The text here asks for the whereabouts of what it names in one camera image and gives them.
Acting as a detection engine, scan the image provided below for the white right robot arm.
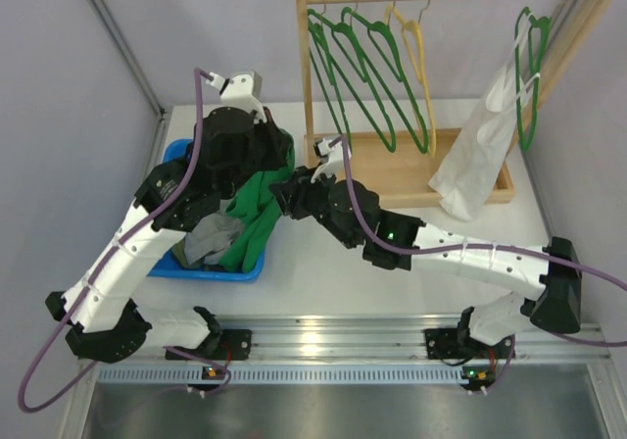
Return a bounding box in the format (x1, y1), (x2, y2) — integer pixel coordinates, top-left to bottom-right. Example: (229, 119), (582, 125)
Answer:
(269, 167), (582, 358)

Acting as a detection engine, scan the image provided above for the green hanger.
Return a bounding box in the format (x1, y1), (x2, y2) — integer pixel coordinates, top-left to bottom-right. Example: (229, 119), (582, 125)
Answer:
(367, 21), (430, 155)
(330, 7), (397, 153)
(307, 8), (353, 146)

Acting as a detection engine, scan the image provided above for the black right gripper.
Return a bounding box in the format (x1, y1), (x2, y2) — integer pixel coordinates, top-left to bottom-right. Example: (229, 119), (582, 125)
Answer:
(269, 162), (360, 250)

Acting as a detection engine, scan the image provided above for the grey garment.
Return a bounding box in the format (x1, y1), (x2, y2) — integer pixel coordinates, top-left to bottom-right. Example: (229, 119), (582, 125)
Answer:
(183, 213), (244, 268)

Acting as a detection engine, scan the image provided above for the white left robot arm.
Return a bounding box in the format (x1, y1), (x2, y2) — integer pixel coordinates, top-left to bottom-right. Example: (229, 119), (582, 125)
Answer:
(46, 107), (293, 364)

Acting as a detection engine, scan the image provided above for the aluminium mounting rail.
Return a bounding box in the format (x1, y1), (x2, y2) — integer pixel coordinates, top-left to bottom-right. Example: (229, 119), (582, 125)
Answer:
(97, 317), (609, 389)

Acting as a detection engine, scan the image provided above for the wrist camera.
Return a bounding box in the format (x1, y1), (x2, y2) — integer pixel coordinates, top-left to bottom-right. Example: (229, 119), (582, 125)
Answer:
(311, 135), (345, 183)
(205, 71), (266, 122)

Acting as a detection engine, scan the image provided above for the white tank top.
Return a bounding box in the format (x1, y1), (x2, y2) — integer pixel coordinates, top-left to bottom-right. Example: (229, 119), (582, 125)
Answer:
(429, 38), (516, 221)

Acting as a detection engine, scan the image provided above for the green tank top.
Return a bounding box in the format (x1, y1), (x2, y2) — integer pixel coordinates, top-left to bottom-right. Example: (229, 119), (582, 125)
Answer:
(219, 134), (295, 272)

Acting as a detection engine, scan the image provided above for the yellow hanger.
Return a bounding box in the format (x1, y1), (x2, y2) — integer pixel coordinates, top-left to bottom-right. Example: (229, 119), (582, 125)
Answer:
(385, 3), (437, 158)

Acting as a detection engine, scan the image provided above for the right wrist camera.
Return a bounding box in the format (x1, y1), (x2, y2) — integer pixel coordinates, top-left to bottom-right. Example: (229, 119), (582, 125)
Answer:
(311, 135), (345, 183)

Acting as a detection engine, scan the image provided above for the wooden clothes rack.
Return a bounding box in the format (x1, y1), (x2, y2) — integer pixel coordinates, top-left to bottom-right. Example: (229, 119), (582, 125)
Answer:
(294, 0), (619, 213)

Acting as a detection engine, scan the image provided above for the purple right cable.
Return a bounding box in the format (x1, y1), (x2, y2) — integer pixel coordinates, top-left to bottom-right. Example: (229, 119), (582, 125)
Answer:
(332, 136), (627, 401)

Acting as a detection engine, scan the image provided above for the green hanger right end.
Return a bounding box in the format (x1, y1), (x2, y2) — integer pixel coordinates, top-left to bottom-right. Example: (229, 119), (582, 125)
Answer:
(513, 7), (552, 152)

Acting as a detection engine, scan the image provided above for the blue plastic bin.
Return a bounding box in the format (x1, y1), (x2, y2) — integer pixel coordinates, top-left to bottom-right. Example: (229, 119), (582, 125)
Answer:
(146, 138), (268, 284)

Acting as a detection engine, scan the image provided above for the green hanger far left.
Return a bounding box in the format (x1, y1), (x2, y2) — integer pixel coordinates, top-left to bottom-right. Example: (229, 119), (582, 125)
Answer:
(307, 8), (353, 146)

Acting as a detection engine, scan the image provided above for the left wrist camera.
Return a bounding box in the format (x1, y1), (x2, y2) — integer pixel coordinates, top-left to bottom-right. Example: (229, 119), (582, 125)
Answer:
(205, 71), (266, 122)

